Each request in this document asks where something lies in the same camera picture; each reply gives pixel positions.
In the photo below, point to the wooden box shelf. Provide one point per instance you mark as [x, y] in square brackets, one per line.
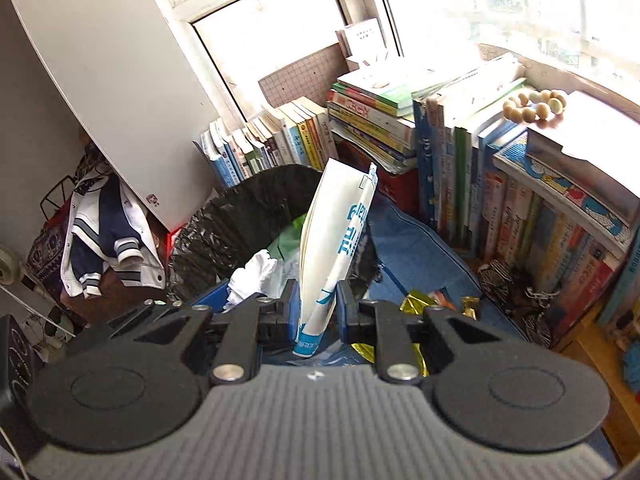
[585, 342]

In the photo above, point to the row of upright books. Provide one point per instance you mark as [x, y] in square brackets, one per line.
[477, 207]

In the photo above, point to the small books row left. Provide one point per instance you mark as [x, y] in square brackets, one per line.
[294, 133]

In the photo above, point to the books lying on top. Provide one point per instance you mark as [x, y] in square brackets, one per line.
[586, 164]

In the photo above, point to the stack of flat books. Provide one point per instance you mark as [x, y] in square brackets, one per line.
[373, 107]

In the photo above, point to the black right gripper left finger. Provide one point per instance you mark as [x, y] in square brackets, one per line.
[239, 335]

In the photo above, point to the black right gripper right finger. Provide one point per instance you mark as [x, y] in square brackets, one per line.
[382, 325]

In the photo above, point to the black trash bag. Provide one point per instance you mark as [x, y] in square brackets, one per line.
[229, 229]

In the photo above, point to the white window frame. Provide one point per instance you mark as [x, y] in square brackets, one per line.
[234, 44]

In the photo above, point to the miniature black bicycle model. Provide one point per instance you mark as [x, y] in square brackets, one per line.
[512, 291]

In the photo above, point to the white board panel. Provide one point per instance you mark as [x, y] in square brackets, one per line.
[121, 71]

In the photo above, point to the white crumpled tissue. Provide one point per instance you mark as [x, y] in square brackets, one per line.
[265, 273]

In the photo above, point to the grid cutting mat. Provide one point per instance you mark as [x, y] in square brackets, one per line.
[311, 77]

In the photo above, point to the green plastic package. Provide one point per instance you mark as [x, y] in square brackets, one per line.
[287, 242]

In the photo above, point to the white navy jacket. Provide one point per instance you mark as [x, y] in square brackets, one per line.
[107, 230]

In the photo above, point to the red plastic crate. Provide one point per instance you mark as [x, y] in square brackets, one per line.
[401, 189]

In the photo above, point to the blue yarn tassel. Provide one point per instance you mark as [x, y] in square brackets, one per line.
[631, 367]

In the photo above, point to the white blue sanitary pack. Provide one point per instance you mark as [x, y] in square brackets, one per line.
[330, 237]

